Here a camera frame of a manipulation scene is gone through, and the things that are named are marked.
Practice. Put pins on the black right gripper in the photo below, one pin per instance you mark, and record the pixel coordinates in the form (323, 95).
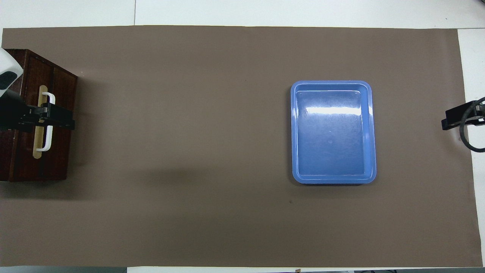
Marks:
(479, 112)

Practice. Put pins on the blue plastic tray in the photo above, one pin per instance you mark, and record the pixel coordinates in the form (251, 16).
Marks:
(333, 144)

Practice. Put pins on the brown table mat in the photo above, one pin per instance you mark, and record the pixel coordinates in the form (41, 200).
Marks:
(189, 132)

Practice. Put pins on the dark wooden drawer cabinet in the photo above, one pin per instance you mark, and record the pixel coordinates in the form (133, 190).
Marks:
(7, 151)

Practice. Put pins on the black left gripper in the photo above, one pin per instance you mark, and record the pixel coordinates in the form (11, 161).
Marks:
(15, 113)

